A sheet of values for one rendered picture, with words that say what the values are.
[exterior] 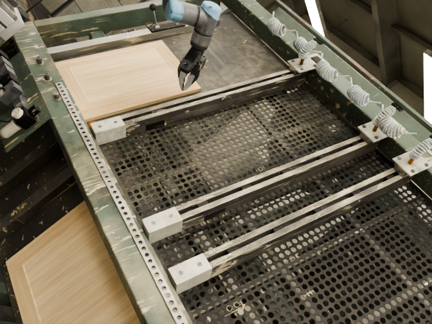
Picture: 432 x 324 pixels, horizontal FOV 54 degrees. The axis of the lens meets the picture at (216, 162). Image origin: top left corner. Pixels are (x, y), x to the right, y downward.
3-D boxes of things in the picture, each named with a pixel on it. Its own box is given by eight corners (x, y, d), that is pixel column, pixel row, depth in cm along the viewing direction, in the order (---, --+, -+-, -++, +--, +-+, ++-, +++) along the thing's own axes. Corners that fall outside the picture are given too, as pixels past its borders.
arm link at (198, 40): (209, 39, 158) (189, 29, 159) (204, 50, 161) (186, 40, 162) (215, 34, 165) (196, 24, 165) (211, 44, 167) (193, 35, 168)
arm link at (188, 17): (161, 17, 160) (188, 22, 164) (167, 22, 151) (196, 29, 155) (164, -5, 157) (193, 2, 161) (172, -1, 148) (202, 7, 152)
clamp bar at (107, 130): (90, 133, 177) (83, 87, 159) (311, 70, 225) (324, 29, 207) (98, 149, 172) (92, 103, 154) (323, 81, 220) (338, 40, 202)
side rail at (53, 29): (36, 39, 228) (32, 20, 220) (215, 6, 272) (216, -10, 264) (39, 45, 225) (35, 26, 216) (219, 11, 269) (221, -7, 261)
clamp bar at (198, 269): (164, 274, 138) (166, 233, 121) (412, 161, 186) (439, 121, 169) (178, 300, 133) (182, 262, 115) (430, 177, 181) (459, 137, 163)
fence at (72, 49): (47, 54, 210) (46, 47, 207) (215, 21, 248) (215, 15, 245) (51, 60, 207) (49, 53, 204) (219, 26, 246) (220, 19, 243)
